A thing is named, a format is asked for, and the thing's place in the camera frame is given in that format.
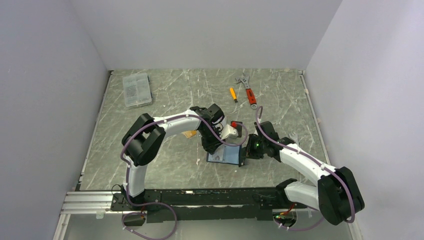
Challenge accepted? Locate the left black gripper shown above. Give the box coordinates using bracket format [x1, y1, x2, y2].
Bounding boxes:
[199, 126, 226, 155]

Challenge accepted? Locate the silver VIP card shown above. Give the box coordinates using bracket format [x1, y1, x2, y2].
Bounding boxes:
[208, 148, 225, 163]

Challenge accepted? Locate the blue leather card holder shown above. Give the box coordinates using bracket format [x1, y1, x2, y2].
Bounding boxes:
[206, 145, 245, 167]

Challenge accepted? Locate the black VIP card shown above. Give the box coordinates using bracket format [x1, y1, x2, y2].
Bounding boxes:
[238, 147, 247, 167]

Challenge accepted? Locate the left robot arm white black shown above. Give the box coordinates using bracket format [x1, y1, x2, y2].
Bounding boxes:
[120, 103, 236, 210]

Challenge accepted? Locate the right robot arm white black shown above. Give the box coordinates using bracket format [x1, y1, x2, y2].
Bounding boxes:
[246, 121, 365, 225]

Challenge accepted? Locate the gold card stack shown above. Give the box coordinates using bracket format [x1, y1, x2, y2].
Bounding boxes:
[182, 130, 197, 139]

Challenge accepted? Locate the clear plastic screw box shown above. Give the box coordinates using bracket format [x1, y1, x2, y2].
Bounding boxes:
[122, 72, 153, 108]

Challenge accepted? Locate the orange handled screwdriver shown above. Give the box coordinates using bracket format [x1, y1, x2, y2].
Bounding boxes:
[229, 87, 239, 105]

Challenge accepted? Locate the red handled adjustable wrench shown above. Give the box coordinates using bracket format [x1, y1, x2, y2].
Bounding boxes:
[235, 74, 258, 110]

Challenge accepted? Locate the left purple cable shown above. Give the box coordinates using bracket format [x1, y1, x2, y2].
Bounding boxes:
[119, 114, 249, 240]

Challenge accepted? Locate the purple cable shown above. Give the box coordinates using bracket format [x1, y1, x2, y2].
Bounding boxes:
[255, 105, 357, 232]
[119, 114, 249, 240]

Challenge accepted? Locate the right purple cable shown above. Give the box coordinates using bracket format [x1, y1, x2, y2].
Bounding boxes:
[255, 105, 357, 232]

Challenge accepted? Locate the aluminium frame rail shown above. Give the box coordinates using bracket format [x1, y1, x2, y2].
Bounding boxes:
[60, 191, 113, 216]

